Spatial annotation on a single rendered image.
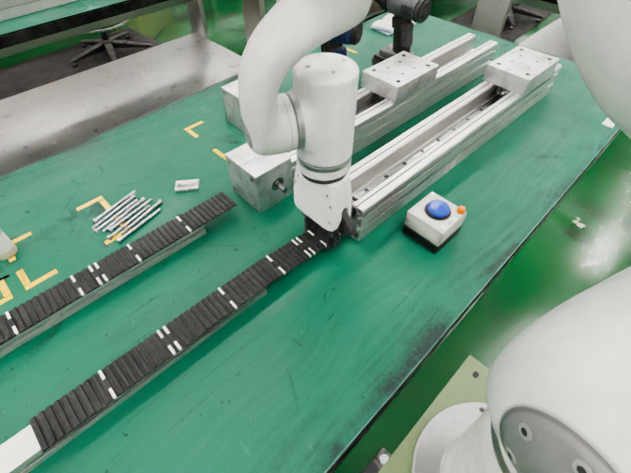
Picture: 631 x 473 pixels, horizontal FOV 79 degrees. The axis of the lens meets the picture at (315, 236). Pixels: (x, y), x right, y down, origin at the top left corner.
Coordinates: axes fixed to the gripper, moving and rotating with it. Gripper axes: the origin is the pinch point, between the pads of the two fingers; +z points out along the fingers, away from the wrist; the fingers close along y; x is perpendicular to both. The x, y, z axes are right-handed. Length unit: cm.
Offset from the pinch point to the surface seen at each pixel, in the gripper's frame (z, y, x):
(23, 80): 79, -295, -6
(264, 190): -2.5, -14.1, -2.4
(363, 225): -1.1, 4.9, 5.9
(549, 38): 59, -57, 274
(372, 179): -1.6, -2.2, 16.3
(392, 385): 2.9, 26.8, -11.6
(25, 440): 0, 0, -52
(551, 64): -10, 5, 73
